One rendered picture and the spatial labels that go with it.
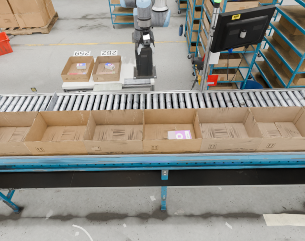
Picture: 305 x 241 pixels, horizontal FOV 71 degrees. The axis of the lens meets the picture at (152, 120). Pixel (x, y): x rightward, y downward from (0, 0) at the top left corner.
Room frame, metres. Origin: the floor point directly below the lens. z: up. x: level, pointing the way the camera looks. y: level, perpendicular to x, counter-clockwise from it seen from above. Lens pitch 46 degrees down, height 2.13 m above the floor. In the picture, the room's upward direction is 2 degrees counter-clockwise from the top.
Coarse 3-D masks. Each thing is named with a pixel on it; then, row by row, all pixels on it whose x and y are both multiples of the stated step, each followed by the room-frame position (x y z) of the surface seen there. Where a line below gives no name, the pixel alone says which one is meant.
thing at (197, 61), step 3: (192, 57) 1.80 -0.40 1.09; (195, 57) 1.79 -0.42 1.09; (198, 57) 1.79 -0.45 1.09; (201, 57) 1.79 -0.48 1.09; (192, 60) 1.75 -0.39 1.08; (195, 60) 1.74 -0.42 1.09; (198, 60) 1.75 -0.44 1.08; (201, 60) 1.75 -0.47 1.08; (192, 63) 1.74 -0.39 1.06; (195, 63) 1.74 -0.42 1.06; (198, 63) 1.74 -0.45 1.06; (201, 63) 1.74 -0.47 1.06; (198, 66) 1.75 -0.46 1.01; (201, 66) 1.76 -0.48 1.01
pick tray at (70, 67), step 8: (72, 56) 2.32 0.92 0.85; (80, 56) 2.32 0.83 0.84; (88, 56) 2.32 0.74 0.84; (72, 64) 2.30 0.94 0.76; (88, 64) 2.28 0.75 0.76; (64, 72) 2.04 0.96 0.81; (72, 72) 2.12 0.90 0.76; (80, 72) 2.11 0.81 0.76; (88, 72) 2.00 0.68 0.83; (64, 80) 1.94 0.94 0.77; (72, 80) 1.94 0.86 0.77; (80, 80) 1.94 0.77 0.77; (88, 80) 1.94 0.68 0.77
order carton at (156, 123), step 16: (144, 112) 1.15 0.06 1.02; (160, 112) 1.15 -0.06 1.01; (176, 112) 1.14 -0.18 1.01; (192, 112) 1.14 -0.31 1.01; (144, 128) 1.06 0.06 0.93; (160, 128) 1.10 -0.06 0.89; (176, 128) 1.09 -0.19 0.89; (192, 128) 1.09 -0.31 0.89; (144, 144) 0.86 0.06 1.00; (160, 144) 0.86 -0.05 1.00; (176, 144) 0.86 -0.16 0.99; (192, 144) 0.85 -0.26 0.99
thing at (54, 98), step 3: (54, 93) 1.68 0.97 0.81; (54, 96) 1.65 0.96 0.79; (51, 99) 1.58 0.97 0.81; (54, 99) 1.63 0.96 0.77; (51, 102) 1.56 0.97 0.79; (54, 102) 1.61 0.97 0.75; (48, 105) 1.50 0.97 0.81; (51, 105) 1.54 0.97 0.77; (54, 105) 1.59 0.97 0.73; (48, 108) 1.48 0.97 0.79; (51, 108) 1.52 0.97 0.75
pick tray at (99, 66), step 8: (104, 56) 2.31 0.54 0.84; (112, 56) 2.31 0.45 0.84; (120, 56) 2.28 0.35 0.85; (96, 64) 2.19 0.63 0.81; (104, 64) 2.27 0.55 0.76; (120, 64) 2.17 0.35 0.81; (96, 72) 2.10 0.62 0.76; (120, 72) 2.09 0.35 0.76; (96, 80) 1.93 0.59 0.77; (104, 80) 1.93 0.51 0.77; (112, 80) 1.93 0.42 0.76
